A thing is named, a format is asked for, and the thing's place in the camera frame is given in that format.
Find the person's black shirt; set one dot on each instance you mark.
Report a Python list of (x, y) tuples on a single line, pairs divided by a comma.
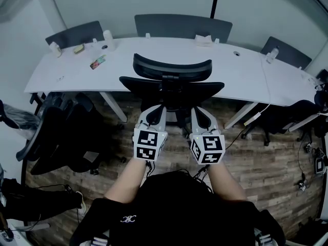
[(179, 214)]

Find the white power adapter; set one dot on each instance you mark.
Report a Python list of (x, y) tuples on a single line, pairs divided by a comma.
[(252, 119)]

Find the person's right forearm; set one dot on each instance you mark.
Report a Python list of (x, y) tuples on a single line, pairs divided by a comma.
[(225, 183)]

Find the white desk leg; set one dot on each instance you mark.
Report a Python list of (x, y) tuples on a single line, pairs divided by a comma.
[(305, 122), (241, 115), (115, 107)]

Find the person's left forearm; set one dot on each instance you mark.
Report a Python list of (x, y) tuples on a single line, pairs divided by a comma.
[(125, 183)]

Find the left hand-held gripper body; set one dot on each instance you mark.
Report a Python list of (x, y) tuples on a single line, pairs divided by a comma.
[(147, 140)]

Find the black window post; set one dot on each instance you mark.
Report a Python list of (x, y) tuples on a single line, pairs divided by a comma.
[(215, 1)]

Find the dark grey desk divider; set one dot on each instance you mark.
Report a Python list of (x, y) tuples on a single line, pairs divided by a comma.
[(289, 51), (77, 33), (179, 25)]

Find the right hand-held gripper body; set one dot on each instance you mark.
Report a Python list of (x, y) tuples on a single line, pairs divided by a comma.
[(211, 143)]

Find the white tissue box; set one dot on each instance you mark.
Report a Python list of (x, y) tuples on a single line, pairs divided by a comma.
[(203, 40)]

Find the colourful flat packet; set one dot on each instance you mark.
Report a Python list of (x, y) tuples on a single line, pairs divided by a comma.
[(98, 62)]

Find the grey boxy floor device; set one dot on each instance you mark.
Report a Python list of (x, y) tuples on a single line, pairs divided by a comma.
[(320, 163)]

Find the clear plastic bag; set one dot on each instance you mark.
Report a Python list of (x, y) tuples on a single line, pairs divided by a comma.
[(20, 117)]

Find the tall white bottle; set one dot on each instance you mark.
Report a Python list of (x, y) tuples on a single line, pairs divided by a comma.
[(109, 40)]

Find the small floor circuit module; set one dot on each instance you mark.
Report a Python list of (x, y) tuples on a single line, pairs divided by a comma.
[(308, 147), (302, 186)]

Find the black electronic device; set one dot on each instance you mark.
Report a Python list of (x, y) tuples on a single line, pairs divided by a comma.
[(322, 76)]

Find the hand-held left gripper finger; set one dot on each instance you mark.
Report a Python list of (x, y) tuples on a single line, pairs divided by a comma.
[(143, 120), (162, 123)]

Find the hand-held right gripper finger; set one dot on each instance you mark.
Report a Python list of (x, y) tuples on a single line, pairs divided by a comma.
[(194, 125), (212, 125)]

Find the black mesh office chair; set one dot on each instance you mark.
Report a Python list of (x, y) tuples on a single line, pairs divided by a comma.
[(171, 65)]

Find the yellow-green small packet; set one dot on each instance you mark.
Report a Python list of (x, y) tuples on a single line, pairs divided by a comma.
[(79, 48)]

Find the clear plastic bottle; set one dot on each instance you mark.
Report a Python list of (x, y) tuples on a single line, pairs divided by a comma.
[(272, 54)]

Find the short white cup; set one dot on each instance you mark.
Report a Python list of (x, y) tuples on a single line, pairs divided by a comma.
[(55, 49)]

